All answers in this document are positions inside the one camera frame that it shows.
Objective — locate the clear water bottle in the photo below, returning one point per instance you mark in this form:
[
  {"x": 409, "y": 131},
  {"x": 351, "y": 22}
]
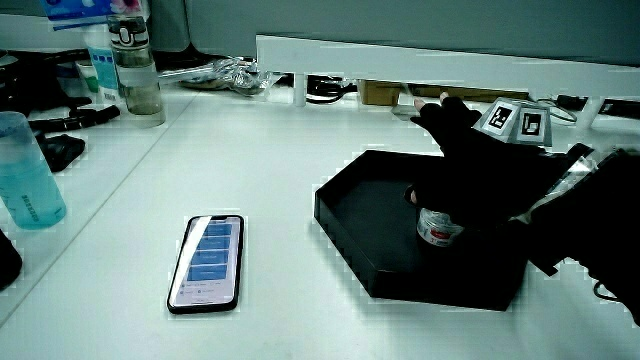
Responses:
[{"x": 140, "y": 75}]

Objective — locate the white desk shelf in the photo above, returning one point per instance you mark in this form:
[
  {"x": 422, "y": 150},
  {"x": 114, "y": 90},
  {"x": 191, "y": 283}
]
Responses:
[{"x": 380, "y": 57}]

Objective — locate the black smartphone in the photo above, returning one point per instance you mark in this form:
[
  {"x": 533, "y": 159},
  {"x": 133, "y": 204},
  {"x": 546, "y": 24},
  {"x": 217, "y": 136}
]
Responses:
[{"x": 207, "y": 262}]

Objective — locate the blue and pink tissue packet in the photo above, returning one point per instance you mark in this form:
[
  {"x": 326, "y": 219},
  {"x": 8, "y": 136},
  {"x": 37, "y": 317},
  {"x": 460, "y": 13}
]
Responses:
[{"x": 75, "y": 10}]

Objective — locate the flat wooden board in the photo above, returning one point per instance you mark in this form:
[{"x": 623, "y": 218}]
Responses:
[{"x": 480, "y": 93}]

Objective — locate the crumpled clear plastic wrap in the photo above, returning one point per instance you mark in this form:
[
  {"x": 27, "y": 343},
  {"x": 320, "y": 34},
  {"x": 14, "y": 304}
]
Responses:
[{"x": 235, "y": 75}]

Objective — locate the black hexagonal plate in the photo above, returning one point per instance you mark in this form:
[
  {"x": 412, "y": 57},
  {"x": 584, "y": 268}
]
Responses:
[{"x": 372, "y": 220}]

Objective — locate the white tube with blue label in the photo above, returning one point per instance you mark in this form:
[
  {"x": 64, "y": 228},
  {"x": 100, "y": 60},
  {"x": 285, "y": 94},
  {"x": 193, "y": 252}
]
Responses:
[{"x": 105, "y": 70}]

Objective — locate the person's right hand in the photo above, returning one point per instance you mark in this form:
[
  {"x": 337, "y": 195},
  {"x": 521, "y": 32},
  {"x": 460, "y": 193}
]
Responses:
[{"x": 475, "y": 170}]

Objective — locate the small black pouch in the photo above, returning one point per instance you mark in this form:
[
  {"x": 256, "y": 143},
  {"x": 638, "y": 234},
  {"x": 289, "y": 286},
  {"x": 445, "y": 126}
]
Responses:
[{"x": 62, "y": 150}]

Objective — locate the black power strip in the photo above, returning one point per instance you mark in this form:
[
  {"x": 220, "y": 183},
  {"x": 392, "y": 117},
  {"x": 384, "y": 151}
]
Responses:
[{"x": 620, "y": 107}]

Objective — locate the black rounded object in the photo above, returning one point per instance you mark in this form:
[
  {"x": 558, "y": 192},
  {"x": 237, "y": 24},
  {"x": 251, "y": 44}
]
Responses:
[{"x": 7, "y": 262}]

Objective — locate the small cardboard box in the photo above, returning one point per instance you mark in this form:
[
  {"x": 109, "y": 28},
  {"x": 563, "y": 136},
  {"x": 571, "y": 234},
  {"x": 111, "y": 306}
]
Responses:
[{"x": 380, "y": 93}]

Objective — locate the small round paper clip box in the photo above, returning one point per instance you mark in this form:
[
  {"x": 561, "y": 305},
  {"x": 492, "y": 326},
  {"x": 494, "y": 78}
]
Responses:
[{"x": 437, "y": 229}]

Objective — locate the blue translucent bottle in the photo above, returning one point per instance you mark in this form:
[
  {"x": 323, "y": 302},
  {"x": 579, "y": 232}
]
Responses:
[{"x": 27, "y": 180}]

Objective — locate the black bag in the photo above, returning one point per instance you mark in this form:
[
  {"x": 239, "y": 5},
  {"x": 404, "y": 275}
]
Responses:
[{"x": 30, "y": 80}]

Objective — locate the person's right forearm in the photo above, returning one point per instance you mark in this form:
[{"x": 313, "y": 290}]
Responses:
[{"x": 600, "y": 225}]

